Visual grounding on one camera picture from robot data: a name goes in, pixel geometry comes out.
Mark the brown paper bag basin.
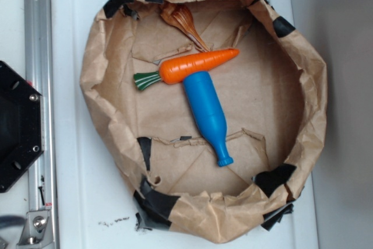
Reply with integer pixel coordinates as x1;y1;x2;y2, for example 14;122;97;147
80;0;328;244

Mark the black screw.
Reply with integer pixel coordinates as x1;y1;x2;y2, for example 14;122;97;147
38;186;45;206

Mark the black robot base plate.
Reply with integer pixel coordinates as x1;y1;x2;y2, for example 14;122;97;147
1;61;44;193

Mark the white plastic tray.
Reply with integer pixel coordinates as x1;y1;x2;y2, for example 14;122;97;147
51;0;319;248

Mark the blue plastic bottle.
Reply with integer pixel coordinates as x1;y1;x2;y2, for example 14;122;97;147
182;71;234;167

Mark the metal corner bracket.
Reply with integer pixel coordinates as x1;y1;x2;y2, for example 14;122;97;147
16;210;54;248

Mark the orange toy carrot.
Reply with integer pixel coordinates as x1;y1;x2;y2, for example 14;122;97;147
133;48;240;90

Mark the aluminium extrusion rail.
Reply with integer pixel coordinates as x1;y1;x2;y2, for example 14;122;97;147
24;0;60;248

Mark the brown toy onion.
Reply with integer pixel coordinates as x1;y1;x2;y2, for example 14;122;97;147
160;2;210;52

